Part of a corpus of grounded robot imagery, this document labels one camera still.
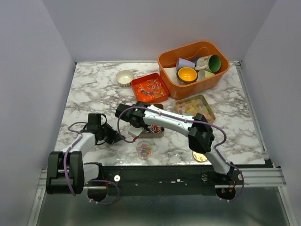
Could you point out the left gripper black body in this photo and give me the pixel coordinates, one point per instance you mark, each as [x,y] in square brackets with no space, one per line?
[109,133]

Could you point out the clear glass jar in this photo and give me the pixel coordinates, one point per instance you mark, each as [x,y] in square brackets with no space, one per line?
[144,149]

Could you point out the brown tray with lollipops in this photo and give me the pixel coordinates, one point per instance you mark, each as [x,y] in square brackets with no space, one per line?
[152,131]

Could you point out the orange square candy tray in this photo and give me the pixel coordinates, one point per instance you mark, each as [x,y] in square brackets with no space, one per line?
[150,89]

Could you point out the gold tin with popsicle candies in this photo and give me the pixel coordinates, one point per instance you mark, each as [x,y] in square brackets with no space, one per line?
[193,105]

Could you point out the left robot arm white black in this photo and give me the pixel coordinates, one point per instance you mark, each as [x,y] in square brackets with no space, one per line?
[67,173]

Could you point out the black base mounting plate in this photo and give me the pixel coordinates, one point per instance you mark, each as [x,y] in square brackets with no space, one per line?
[162,180]

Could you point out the white ceramic bowl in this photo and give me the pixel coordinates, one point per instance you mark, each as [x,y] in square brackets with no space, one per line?
[124,78]

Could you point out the gold round jar lid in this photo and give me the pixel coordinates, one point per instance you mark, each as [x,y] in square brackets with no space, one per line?
[199,157]

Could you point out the yellow inside bowl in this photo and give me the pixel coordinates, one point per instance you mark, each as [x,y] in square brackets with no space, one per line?
[187,75]

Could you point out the lavender cup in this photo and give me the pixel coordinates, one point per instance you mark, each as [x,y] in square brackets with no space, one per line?
[184,63]

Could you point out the cream cup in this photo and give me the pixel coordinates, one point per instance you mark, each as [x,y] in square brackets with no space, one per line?
[203,74]

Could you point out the blue cup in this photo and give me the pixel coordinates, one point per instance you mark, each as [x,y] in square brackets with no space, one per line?
[197,58]

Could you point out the large orange plastic bin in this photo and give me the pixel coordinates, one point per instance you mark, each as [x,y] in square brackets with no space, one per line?
[167,68]

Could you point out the floral mug green inside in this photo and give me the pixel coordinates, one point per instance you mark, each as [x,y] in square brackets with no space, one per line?
[211,63]

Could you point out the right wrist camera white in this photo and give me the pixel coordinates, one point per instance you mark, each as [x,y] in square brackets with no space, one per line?
[135,132]

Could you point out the aluminium rail frame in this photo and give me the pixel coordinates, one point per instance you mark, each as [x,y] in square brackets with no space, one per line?
[94,88]

